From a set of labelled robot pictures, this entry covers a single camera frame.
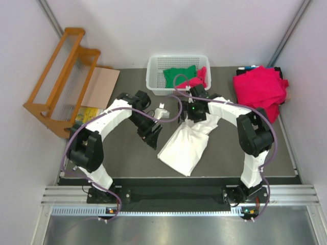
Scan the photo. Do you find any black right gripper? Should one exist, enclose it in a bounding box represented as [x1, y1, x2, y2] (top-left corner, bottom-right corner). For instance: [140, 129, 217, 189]
[178, 100, 206, 124]

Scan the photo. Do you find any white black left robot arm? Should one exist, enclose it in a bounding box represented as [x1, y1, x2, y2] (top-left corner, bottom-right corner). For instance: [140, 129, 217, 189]
[66, 90, 170, 203]

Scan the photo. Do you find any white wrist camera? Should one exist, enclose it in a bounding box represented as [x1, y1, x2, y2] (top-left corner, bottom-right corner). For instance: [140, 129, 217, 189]
[153, 103, 170, 119]
[186, 86, 193, 103]

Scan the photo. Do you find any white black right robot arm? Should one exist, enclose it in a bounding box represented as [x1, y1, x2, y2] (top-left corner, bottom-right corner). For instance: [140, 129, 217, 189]
[182, 85, 274, 202]

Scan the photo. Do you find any orange wooden rack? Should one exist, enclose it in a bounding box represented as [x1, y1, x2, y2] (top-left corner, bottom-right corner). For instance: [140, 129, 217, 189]
[24, 28, 101, 139]

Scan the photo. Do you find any brown cardboard sheet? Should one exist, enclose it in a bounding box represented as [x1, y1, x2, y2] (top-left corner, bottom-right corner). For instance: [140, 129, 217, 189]
[81, 67, 120, 109]

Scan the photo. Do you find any stack of folded pink shirts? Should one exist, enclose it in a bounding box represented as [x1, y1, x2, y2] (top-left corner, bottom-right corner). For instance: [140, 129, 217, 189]
[233, 66, 289, 123]

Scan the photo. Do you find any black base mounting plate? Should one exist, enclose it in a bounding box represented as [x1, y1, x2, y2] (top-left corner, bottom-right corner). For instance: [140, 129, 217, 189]
[86, 177, 268, 212]

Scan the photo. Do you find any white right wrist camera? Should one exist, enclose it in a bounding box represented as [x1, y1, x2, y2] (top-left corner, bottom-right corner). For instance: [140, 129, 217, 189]
[186, 86, 193, 103]

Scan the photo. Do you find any aluminium frame rail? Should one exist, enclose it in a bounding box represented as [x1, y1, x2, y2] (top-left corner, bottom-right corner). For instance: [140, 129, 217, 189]
[41, 185, 320, 217]

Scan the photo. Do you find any black folded shirt under stack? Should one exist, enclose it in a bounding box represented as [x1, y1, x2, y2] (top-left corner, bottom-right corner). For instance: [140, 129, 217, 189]
[236, 66, 283, 79]

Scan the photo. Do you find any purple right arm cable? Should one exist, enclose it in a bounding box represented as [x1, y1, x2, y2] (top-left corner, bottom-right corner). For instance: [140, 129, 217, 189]
[173, 73, 278, 222]

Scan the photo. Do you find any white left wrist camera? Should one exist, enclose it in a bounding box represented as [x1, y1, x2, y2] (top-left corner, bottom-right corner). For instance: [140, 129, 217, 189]
[153, 103, 170, 119]

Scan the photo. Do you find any pink t-shirt in basket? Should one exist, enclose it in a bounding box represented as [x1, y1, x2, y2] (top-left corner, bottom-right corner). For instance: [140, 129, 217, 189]
[175, 65, 207, 88]

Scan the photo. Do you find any yellow picture book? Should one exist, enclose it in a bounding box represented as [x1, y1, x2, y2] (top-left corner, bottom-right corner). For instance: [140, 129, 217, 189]
[76, 106, 104, 123]

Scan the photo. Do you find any green t-shirt in basket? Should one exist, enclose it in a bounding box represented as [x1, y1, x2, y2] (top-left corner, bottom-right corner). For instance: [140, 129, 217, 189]
[163, 65, 197, 88]

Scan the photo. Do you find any white plastic laundry basket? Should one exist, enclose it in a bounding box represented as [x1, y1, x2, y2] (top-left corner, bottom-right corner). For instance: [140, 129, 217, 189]
[146, 54, 212, 96]

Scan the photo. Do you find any white t-shirt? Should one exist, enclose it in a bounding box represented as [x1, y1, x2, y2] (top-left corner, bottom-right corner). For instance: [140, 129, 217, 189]
[157, 113, 220, 177]

